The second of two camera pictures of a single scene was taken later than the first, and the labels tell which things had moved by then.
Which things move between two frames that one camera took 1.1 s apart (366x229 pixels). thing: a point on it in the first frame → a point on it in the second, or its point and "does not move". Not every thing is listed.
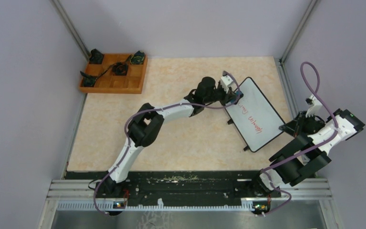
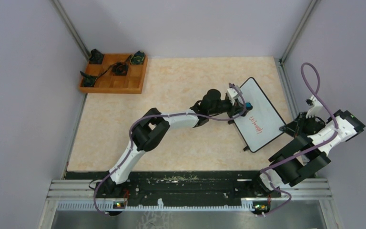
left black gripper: [228, 96] → [234, 109]
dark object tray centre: [119, 68] does not move
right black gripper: [295, 127] does not move
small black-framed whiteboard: [255, 116] does not move
